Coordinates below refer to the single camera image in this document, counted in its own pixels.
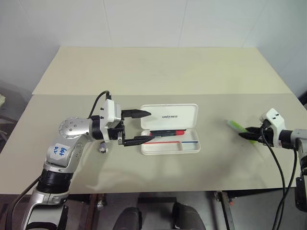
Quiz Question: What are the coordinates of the white open pencil case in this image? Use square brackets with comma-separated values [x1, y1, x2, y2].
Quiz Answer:
[140, 103, 202, 156]

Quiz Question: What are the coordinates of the green marker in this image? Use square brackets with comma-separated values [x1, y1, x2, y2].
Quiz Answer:
[226, 119, 259, 145]

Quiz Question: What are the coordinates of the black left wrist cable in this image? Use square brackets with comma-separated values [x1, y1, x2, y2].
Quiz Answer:
[89, 90, 113, 119]

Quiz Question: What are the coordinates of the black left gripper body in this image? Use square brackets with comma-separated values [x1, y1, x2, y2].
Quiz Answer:
[107, 109, 128, 147]

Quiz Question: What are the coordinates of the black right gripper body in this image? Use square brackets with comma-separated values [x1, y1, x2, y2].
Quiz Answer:
[257, 121, 281, 147]

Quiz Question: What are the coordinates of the dark object by wall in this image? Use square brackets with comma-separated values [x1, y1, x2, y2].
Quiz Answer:
[297, 79, 307, 106]

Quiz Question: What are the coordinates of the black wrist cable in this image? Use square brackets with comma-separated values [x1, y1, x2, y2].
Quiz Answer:
[89, 90, 113, 119]
[260, 119, 297, 230]

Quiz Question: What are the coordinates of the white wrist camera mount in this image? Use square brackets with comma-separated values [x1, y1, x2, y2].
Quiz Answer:
[99, 100, 122, 141]
[260, 108, 286, 137]

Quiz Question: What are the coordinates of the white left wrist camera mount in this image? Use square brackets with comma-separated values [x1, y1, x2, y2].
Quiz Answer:
[99, 100, 122, 141]

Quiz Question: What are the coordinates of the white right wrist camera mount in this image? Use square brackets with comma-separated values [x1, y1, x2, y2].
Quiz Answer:
[260, 108, 286, 137]

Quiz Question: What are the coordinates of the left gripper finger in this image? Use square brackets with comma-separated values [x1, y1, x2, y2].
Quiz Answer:
[123, 135, 155, 147]
[121, 108, 152, 120]

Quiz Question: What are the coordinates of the black marker with red cap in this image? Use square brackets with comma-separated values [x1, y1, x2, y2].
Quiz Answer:
[148, 129, 187, 138]

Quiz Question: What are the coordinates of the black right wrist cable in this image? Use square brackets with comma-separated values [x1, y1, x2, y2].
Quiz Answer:
[260, 119, 297, 230]

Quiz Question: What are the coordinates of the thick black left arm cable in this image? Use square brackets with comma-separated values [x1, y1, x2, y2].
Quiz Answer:
[4, 185, 39, 230]

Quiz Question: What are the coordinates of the black table frame strut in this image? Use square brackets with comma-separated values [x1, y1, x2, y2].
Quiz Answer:
[81, 193, 107, 218]
[214, 190, 235, 230]

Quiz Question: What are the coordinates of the dark rounded shape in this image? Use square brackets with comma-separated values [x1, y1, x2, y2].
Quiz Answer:
[172, 202, 205, 230]

